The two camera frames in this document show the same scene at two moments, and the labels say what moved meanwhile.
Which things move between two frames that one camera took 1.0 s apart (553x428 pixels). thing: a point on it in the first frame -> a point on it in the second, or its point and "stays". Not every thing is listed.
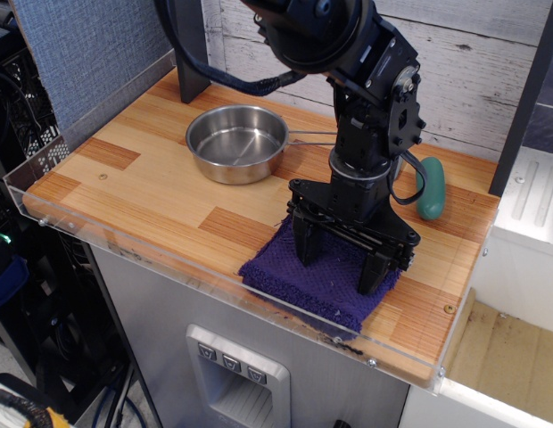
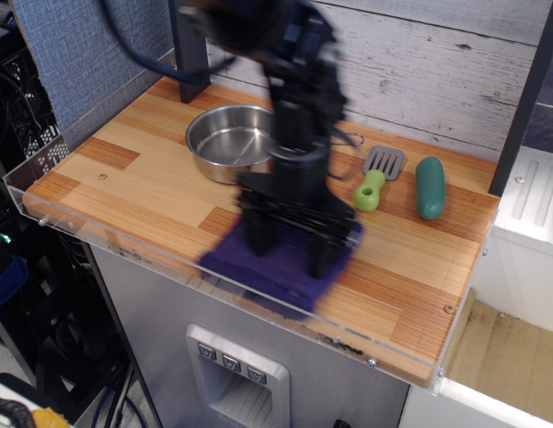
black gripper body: (362, 207) -> (296, 193)
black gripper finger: (376, 267) -> (322, 257)
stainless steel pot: (242, 144) stays
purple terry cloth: (330, 287) -> (284, 278)
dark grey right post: (529, 101) stays
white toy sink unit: (504, 366) stays
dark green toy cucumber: (432, 205) stays
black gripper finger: (309, 235) -> (260, 233)
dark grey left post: (189, 28) stays
